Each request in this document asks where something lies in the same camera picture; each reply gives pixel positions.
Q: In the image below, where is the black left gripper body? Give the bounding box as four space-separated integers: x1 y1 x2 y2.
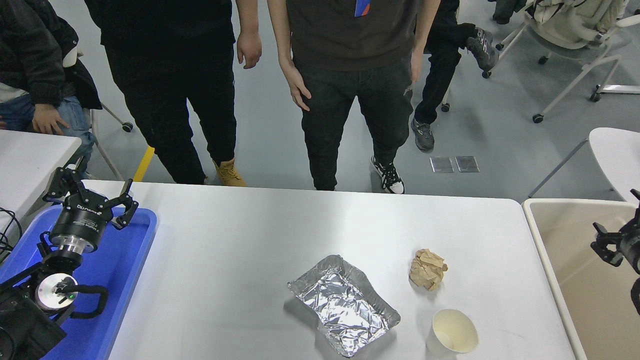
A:
50 192 115 245

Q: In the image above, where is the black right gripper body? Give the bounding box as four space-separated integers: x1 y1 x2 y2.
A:
621 217 640 275

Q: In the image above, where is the white paper cup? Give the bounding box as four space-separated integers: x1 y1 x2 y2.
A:
426 308 480 357

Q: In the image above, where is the crinkled foil tray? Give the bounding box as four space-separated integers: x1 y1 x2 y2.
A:
286 254 402 359

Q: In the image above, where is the person's hand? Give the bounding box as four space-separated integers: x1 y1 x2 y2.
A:
32 103 71 136

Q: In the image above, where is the person's left hand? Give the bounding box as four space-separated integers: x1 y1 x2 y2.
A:
410 47 425 85
236 31 263 70

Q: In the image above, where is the person's right hand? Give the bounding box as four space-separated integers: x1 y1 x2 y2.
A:
286 62 312 112

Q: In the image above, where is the white rectangular side table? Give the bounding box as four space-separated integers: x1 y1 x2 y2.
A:
0 129 83 236

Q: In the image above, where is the large pale plastic bin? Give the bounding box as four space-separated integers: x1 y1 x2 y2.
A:
521 198 640 360

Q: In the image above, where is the blue plastic tray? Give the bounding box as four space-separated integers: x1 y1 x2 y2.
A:
0 205 158 360

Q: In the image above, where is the wheeled chair with white back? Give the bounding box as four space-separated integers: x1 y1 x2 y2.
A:
62 47 134 181

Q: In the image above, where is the person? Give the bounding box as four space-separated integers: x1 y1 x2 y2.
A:
410 0 500 153
0 0 103 173
84 0 263 187
266 0 442 195

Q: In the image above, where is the crumpled tan paper ball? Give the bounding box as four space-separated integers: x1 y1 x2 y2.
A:
408 248 449 292

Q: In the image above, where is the beige jacket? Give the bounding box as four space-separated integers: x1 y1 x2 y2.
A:
525 0 630 50

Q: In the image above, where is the dark bag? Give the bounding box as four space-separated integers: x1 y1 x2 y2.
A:
491 0 527 25

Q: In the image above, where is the thin black cable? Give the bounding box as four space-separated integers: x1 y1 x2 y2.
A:
0 206 23 263

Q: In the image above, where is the white frame wheeled chair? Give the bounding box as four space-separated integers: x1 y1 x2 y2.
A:
481 0 640 124

